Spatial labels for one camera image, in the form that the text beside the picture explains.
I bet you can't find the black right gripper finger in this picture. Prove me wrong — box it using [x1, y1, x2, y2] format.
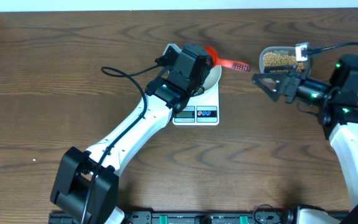
[264, 65, 298, 73]
[252, 73, 290, 102]

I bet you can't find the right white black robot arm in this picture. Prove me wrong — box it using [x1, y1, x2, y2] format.
[252, 54, 358, 223]

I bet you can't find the red plastic measuring scoop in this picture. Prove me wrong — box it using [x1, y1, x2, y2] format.
[204, 46, 250, 72]

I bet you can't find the soybeans pile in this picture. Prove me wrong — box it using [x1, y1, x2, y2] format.
[262, 52, 305, 72]

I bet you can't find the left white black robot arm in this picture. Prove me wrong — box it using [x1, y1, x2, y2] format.
[50, 44, 214, 223]

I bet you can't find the white digital kitchen scale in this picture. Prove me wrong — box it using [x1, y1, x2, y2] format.
[173, 83, 219, 126]

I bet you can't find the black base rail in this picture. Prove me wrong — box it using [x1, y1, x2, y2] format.
[48, 208, 358, 224]

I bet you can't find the white ceramic bowl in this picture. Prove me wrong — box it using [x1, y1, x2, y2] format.
[166, 43, 223, 94]

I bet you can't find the clear plastic container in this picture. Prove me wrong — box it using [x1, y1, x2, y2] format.
[254, 46, 311, 84]

